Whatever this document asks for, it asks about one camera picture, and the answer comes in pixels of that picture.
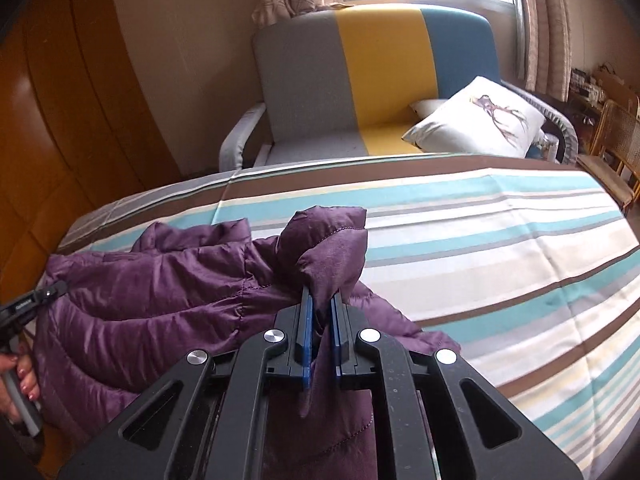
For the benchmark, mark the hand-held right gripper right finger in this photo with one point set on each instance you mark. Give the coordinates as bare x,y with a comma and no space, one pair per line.
337,335

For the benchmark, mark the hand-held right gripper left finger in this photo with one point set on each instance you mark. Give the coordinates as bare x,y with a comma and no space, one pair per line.
306,332

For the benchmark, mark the white pillow with deer print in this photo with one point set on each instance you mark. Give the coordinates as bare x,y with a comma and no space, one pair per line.
480,120

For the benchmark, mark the person's left hand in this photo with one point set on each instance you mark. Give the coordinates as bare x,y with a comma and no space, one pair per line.
27,377

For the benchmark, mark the striped bed sheet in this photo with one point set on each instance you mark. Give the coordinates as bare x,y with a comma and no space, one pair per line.
490,270

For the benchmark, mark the rattan wooden chair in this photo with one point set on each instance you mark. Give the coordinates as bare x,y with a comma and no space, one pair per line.
612,150

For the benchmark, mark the brown paper bag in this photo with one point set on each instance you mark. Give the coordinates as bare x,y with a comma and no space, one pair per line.
617,85

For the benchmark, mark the wooden wardrobe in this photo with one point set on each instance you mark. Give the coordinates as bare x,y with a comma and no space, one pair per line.
60,125

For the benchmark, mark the desk clutter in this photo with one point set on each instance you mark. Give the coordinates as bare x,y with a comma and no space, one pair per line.
584,85

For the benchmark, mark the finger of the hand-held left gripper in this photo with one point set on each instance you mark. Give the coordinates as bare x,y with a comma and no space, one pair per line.
47,294

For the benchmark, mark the grey yellow blue sofa chair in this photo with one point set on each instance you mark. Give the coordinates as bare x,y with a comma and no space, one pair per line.
320,75

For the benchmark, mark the plain white pillow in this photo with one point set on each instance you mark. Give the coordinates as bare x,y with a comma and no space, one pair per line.
427,107

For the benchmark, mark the purple quilted down jacket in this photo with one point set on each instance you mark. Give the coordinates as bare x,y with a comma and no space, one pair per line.
165,290

